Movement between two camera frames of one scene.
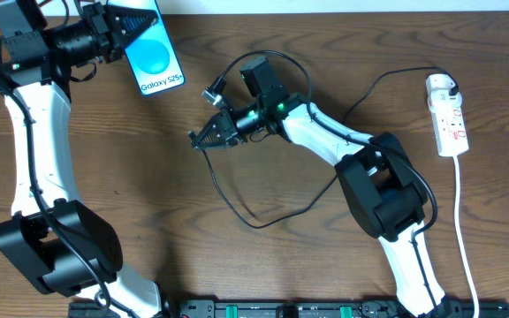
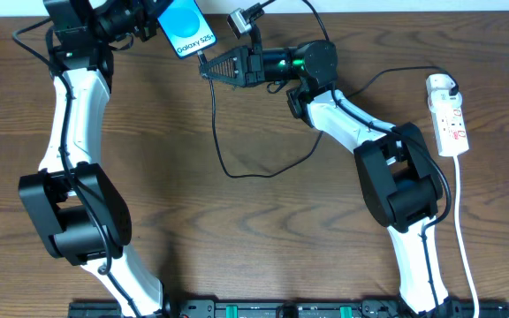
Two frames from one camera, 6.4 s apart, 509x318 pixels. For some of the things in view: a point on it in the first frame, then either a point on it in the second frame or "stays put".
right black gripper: x=228 y=129 to x=244 y=66
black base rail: x=297 y=308 stays put
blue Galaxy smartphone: x=154 y=57 to x=187 y=26
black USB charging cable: x=245 y=220 to x=203 y=57
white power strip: x=451 y=132 stays put
